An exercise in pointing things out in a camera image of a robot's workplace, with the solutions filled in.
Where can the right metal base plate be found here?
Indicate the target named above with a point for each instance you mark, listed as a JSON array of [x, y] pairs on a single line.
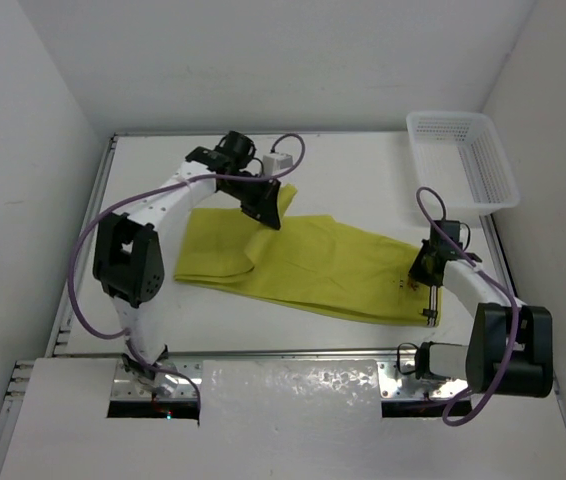
[[398, 387]]

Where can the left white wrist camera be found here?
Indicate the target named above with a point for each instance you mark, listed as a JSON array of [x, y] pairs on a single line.
[[275, 162]]

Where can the aluminium table frame rail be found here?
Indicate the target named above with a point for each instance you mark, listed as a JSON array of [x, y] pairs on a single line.
[[59, 334]]

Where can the white perforated plastic basket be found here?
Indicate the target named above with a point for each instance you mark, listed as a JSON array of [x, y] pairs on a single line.
[[461, 157]]

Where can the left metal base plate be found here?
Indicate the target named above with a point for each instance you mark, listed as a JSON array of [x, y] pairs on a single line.
[[127, 387]]

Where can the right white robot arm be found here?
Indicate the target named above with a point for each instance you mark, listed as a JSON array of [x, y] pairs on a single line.
[[529, 371]]

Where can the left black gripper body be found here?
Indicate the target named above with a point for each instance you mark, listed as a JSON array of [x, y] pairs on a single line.
[[253, 195]]

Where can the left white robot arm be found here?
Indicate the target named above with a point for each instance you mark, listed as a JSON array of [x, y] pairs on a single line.
[[132, 253]]

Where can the metal base plate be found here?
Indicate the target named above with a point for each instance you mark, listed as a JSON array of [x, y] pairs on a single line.
[[398, 387], [127, 387]]

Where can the yellow-green trousers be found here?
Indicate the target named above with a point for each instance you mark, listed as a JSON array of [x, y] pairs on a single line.
[[312, 263]]

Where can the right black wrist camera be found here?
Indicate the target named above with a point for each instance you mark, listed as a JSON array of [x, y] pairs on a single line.
[[457, 231]]

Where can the white front cover board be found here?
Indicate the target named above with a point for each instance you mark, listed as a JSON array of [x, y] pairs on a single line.
[[272, 420]]

